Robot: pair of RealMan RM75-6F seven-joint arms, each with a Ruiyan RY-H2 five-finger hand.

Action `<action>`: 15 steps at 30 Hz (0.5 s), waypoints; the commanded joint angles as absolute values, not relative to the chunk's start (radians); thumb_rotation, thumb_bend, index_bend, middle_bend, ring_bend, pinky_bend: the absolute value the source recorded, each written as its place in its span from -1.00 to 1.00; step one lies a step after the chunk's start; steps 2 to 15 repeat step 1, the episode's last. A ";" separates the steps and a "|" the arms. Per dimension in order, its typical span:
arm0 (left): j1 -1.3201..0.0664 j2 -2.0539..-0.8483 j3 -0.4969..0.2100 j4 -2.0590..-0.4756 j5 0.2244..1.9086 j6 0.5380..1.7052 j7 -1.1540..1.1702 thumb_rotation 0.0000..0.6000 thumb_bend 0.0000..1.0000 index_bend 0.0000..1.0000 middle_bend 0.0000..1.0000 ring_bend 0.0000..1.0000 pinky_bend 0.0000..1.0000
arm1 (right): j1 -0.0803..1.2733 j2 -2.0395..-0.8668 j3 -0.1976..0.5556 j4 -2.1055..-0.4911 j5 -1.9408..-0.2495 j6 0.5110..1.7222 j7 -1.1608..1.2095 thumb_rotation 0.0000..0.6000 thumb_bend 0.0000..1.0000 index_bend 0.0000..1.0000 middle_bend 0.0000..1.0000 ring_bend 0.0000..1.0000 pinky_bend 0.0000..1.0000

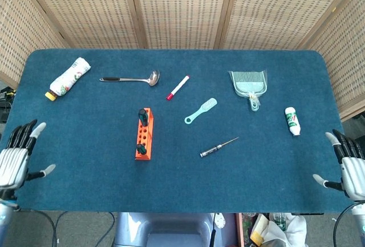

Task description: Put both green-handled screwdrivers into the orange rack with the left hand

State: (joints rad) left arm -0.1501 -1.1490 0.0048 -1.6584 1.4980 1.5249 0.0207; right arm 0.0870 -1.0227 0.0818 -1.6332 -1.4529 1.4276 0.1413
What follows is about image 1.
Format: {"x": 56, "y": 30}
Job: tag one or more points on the woven bamboo folding screen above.
{"x": 182, "y": 7}

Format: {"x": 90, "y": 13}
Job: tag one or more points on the mint dustpan in bag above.
{"x": 246, "y": 83}

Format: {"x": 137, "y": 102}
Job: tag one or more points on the white plastic bag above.
{"x": 293, "y": 230}

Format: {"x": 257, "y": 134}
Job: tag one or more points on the black precision screwdriver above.
{"x": 211, "y": 151}

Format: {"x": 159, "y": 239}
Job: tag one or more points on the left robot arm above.
{"x": 4, "y": 224}

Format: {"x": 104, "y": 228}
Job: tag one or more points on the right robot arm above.
{"x": 360, "y": 224}

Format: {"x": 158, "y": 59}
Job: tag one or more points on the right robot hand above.
{"x": 352, "y": 170}

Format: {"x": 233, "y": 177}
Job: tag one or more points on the red box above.
{"x": 239, "y": 230}

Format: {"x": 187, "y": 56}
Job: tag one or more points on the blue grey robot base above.
{"x": 171, "y": 230}

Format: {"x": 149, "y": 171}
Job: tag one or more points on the green black segmented screwdriver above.
{"x": 141, "y": 149}

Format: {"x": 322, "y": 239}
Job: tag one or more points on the orange tool rack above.
{"x": 142, "y": 137}

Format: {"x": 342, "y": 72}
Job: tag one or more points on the white labelled bottle yellow cap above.
{"x": 69, "y": 77}

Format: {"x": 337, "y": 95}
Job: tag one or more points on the blue carpet table cover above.
{"x": 85, "y": 178}

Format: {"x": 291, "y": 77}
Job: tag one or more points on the mint green brush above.
{"x": 208, "y": 105}

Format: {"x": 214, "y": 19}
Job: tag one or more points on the small white green bottle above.
{"x": 292, "y": 120}

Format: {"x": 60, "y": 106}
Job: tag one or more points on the white marker red cap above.
{"x": 178, "y": 88}

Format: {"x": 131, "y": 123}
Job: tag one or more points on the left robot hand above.
{"x": 12, "y": 164}

